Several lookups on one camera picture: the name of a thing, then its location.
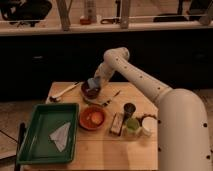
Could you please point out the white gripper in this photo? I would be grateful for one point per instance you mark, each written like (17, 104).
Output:
(105, 73)

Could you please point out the blue sponge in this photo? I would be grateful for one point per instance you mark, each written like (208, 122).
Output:
(94, 82)

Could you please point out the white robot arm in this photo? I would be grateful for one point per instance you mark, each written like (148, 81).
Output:
(183, 134)

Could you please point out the dark purple bowl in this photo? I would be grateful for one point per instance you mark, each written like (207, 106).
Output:
(89, 93)

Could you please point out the yellow round object in bowl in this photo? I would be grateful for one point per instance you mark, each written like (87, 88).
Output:
(95, 118)

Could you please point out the orange bowl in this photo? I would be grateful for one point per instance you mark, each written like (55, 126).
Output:
(84, 117)

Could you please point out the wooden block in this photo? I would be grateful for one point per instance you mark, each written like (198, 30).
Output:
(117, 124)

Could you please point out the wooden table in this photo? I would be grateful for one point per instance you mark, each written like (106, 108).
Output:
(101, 151)

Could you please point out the green cup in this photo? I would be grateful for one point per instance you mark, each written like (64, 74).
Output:
(132, 127)

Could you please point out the white cup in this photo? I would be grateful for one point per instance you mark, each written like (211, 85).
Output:
(149, 125)

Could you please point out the white folded cloth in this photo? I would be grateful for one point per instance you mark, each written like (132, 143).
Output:
(60, 136)

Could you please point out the green plastic tray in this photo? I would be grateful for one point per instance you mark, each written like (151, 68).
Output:
(37, 147)

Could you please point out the black office chair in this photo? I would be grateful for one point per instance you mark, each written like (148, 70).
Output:
(29, 12)

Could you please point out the dark handled brush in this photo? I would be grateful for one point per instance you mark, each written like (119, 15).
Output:
(107, 102)

